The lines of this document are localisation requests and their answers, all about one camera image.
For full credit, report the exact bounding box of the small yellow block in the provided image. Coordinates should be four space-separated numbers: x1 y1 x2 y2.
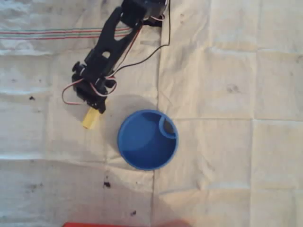
82 107 100 130

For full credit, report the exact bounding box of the blue plastic bowl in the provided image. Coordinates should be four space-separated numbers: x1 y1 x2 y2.
117 108 179 171

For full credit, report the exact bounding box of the red flat object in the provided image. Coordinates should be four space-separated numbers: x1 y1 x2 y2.
62 221 190 227

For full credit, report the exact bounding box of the thin black cable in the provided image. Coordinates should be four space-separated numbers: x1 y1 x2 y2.
111 0 171 74

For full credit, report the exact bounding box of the red and white servo cable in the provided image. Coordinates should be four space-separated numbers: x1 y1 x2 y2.
94 21 145 95
62 79 90 107

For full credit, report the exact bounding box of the plain white cloth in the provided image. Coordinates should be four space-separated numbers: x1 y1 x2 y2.
151 0 303 227

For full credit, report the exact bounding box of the white cloth with coloured stripes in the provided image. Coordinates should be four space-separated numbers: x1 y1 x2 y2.
0 0 166 227

